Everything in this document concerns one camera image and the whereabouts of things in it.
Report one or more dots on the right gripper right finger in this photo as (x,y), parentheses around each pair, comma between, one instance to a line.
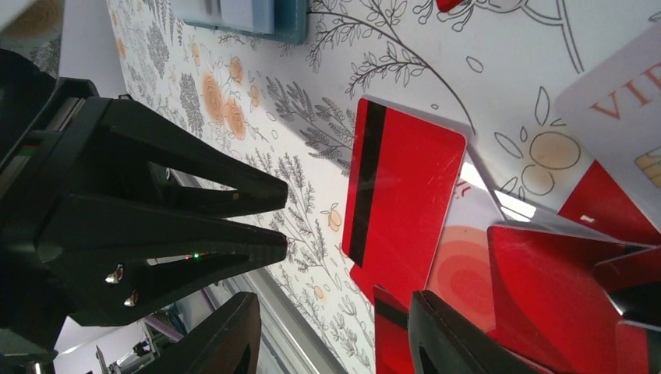
(442,340)

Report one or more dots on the floral patterned table mat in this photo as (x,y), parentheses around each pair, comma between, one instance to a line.
(496,66)

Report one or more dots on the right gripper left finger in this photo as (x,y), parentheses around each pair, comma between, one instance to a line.
(227,341)

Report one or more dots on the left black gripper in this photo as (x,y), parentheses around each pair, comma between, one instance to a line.
(70,158)

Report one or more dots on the white card with red circle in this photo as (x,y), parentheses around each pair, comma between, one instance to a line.
(461,271)

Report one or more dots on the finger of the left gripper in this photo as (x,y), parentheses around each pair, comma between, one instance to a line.
(120,262)

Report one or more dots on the teal card holder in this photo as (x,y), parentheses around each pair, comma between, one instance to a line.
(284,21)

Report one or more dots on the pile of red cards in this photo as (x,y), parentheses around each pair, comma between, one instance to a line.
(573,292)

